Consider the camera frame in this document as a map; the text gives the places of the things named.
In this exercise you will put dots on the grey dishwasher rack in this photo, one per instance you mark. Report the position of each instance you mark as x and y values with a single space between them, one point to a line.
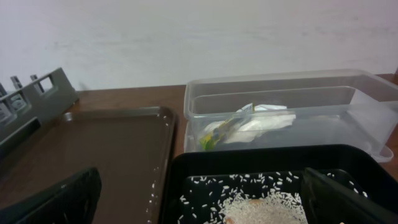
29 107

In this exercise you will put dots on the black waste tray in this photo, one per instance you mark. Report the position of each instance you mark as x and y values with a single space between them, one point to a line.
348 166

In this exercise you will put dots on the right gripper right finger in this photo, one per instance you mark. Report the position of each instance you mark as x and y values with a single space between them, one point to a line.
326 201

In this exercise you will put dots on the rice and nut leftovers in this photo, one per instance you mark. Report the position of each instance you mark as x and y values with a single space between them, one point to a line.
268 197

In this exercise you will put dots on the white paper napkin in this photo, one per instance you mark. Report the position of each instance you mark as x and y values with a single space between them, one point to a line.
264 119

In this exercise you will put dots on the green snack wrapper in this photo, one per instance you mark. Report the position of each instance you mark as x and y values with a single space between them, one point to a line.
219 131

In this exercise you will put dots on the clear plastic bin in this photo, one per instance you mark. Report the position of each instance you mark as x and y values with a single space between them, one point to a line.
347 106

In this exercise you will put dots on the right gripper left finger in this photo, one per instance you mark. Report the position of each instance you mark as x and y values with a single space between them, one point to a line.
72 200

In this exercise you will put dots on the dark brown serving tray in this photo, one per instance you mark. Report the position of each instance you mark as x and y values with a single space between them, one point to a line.
130 148

